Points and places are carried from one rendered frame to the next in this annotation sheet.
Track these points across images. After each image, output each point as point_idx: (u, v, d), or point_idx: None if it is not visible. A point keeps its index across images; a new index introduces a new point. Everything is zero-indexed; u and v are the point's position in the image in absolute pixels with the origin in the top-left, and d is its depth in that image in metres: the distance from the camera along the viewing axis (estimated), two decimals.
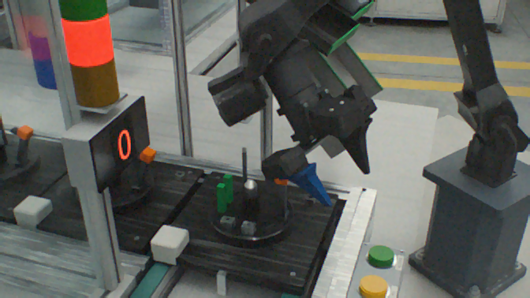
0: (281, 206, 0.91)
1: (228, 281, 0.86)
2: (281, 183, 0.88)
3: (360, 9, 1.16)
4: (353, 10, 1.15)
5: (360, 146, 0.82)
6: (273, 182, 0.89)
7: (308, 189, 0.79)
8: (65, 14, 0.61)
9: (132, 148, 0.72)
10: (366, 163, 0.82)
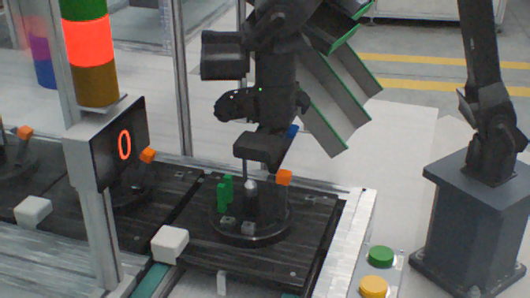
0: (281, 206, 0.91)
1: (228, 281, 0.86)
2: (283, 183, 0.88)
3: (360, 9, 1.16)
4: (354, 11, 1.15)
5: None
6: (274, 182, 0.89)
7: None
8: (65, 14, 0.61)
9: (132, 148, 0.72)
10: (267, 163, 0.88)
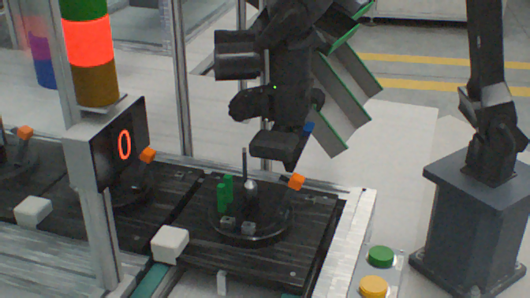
0: (284, 207, 0.91)
1: (228, 281, 0.86)
2: (295, 188, 0.88)
3: (360, 9, 1.16)
4: (354, 11, 1.15)
5: None
6: (285, 184, 0.88)
7: None
8: (65, 14, 0.61)
9: (132, 148, 0.72)
10: (284, 162, 0.87)
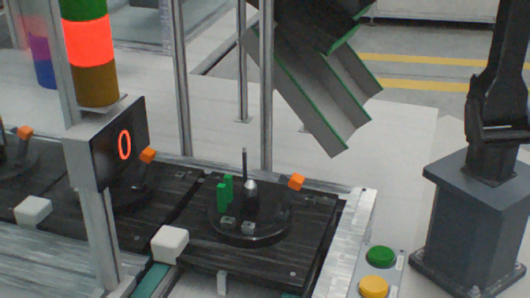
0: (284, 207, 0.91)
1: (228, 281, 0.86)
2: (295, 188, 0.88)
3: (360, 9, 1.16)
4: (354, 11, 1.15)
5: None
6: (285, 184, 0.88)
7: None
8: (65, 14, 0.61)
9: (132, 148, 0.72)
10: None
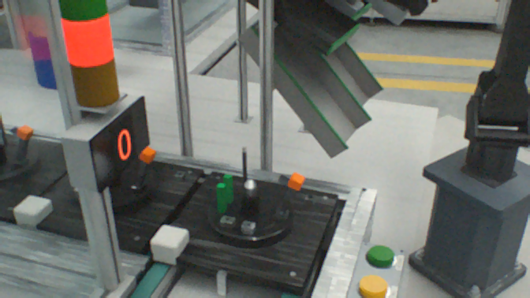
0: (284, 207, 0.91)
1: (228, 281, 0.86)
2: (295, 188, 0.88)
3: (403, 19, 1.12)
4: (397, 21, 1.11)
5: None
6: (285, 184, 0.88)
7: None
8: (65, 14, 0.61)
9: (132, 148, 0.72)
10: None
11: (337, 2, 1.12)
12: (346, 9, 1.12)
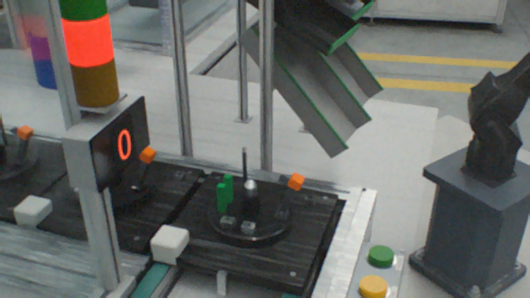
0: (284, 207, 0.91)
1: (228, 281, 0.86)
2: (295, 188, 0.88)
3: None
4: None
5: None
6: (285, 184, 0.88)
7: None
8: (65, 14, 0.61)
9: (132, 148, 0.72)
10: None
11: (337, 3, 1.12)
12: (346, 9, 1.12)
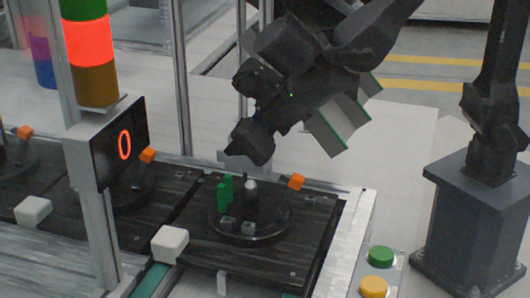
0: (284, 207, 0.91)
1: (228, 281, 0.86)
2: (295, 188, 0.88)
3: (267, 164, 0.88)
4: (261, 170, 0.87)
5: None
6: (285, 184, 0.88)
7: None
8: (65, 14, 0.61)
9: (132, 148, 0.72)
10: (229, 143, 0.86)
11: (337, 3, 1.12)
12: (346, 9, 1.12)
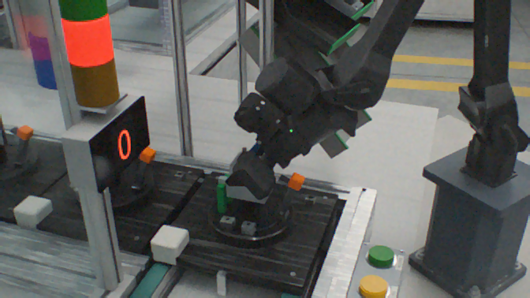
0: (284, 207, 0.91)
1: (228, 281, 0.86)
2: (295, 188, 0.88)
3: None
4: (261, 199, 0.89)
5: None
6: (285, 184, 0.88)
7: (259, 156, 0.93)
8: (65, 14, 0.61)
9: (132, 148, 0.72)
10: (230, 174, 0.89)
11: (337, 3, 1.12)
12: (346, 9, 1.12)
